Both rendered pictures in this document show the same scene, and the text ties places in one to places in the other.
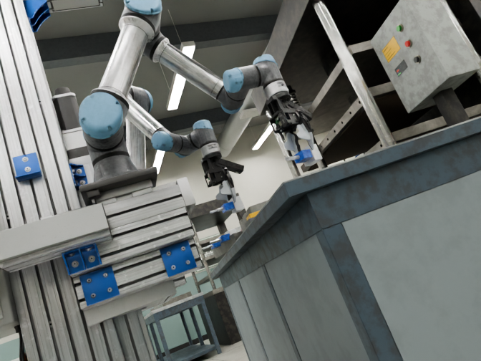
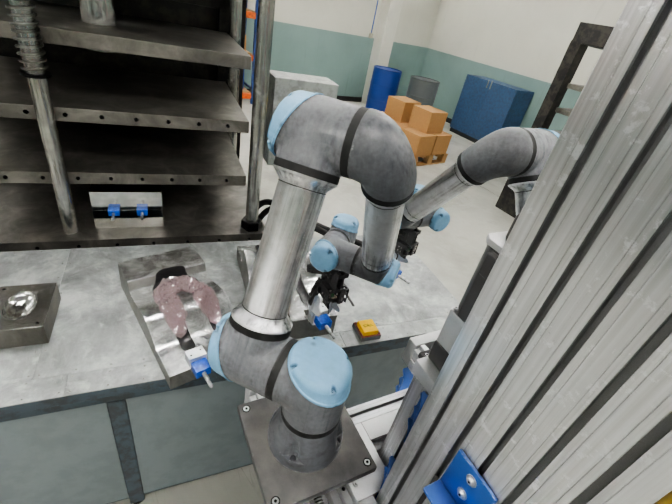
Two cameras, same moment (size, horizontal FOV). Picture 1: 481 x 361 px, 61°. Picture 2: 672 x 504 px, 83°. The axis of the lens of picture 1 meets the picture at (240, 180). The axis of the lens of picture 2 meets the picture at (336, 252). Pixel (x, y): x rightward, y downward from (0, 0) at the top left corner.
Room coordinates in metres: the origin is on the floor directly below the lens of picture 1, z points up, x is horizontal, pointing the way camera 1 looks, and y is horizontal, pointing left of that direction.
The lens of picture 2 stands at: (1.80, 0.96, 1.78)
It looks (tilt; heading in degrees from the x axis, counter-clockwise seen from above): 33 degrees down; 257
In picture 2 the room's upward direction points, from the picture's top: 12 degrees clockwise
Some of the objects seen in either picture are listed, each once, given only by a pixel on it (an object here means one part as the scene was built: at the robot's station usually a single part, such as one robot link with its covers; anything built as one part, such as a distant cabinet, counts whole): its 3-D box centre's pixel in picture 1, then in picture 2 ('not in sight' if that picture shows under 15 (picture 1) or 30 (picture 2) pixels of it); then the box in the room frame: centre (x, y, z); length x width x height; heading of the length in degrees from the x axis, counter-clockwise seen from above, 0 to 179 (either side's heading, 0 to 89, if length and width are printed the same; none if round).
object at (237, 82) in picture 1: (240, 82); (428, 215); (1.26, -0.12, 1.25); 0.11 x 0.11 x 0.08; 20
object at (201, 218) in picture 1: (226, 268); not in sight; (6.71, 0.74, 1.03); 1.54 x 0.94 x 2.06; 23
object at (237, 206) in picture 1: (225, 208); (324, 324); (1.58, 0.09, 0.93); 0.13 x 0.05 x 0.05; 113
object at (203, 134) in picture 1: (204, 135); (342, 235); (1.58, 0.07, 1.25); 0.09 x 0.08 x 0.11; 62
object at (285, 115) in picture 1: (284, 113); (405, 239); (1.27, -0.22, 1.09); 0.09 x 0.08 x 0.12; 130
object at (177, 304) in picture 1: (175, 330); not in sight; (6.31, 1.71, 0.44); 1.90 x 0.70 x 0.89; 23
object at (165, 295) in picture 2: not in sight; (185, 297); (2.03, -0.03, 0.90); 0.26 x 0.18 x 0.08; 122
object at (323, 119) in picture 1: (362, 89); (101, 28); (2.53, -0.96, 1.51); 1.10 x 0.70 x 0.05; 15
